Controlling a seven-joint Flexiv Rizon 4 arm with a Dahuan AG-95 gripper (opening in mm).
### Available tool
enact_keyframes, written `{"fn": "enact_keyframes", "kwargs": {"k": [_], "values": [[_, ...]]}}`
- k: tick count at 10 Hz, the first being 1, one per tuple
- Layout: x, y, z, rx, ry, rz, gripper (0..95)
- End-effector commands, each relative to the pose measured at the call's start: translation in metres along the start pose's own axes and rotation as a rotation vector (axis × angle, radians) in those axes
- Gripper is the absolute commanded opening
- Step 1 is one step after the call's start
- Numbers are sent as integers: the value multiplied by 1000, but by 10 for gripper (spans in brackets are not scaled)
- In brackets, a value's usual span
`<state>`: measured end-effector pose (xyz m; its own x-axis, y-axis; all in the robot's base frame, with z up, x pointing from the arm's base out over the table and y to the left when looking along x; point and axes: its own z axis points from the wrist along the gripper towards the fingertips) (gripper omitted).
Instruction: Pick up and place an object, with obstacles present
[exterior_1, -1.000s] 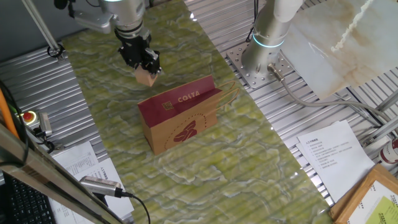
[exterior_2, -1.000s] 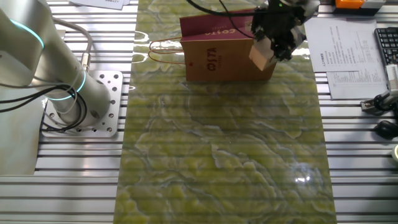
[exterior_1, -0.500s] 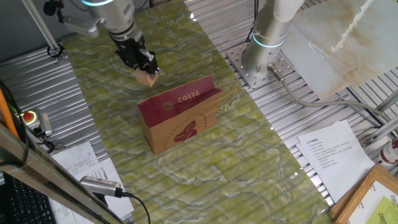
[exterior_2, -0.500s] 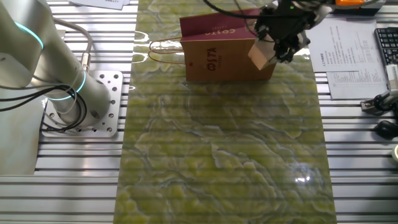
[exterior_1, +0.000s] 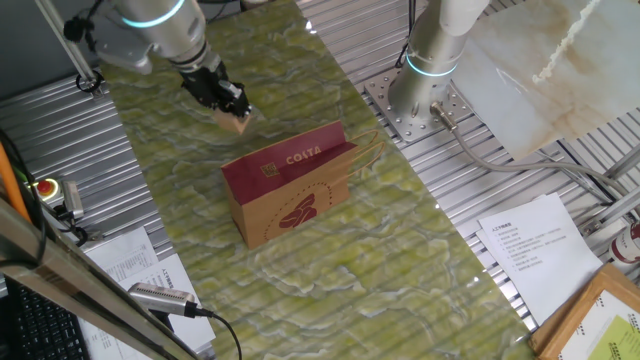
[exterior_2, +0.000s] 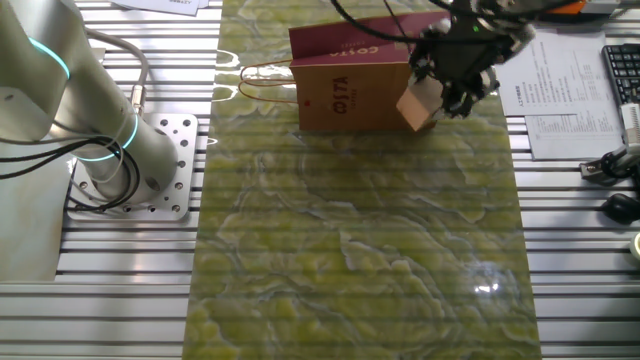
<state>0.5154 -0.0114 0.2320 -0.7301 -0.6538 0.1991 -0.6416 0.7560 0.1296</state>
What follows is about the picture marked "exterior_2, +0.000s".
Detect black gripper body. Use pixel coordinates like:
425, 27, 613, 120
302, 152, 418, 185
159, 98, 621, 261
417, 29, 511, 86

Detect thick grey robot cable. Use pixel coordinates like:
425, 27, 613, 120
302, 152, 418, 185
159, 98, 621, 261
84, 27, 150, 117

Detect black robot arm cables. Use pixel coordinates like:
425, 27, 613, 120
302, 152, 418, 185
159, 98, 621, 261
0, 0, 501, 214

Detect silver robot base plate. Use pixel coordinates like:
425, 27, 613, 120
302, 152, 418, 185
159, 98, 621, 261
66, 112, 200, 222

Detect green marble pattern mat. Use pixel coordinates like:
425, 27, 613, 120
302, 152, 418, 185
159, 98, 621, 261
182, 0, 544, 360

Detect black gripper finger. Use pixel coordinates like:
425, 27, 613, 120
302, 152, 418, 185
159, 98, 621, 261
409, 29, 436, 86
442, 74, 501, 119

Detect orange and grey device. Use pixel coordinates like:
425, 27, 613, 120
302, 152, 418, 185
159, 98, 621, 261
544, 0, 621, 24

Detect Costa brown red paper bag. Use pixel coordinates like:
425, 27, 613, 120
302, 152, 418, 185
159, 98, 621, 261
238, 12, 454, 133

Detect black keyboard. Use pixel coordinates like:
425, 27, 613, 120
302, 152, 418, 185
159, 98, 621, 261
601, 43, 640, 109

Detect small wooden cube block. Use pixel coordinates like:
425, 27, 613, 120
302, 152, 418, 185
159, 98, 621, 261
396, 74, 446, 132

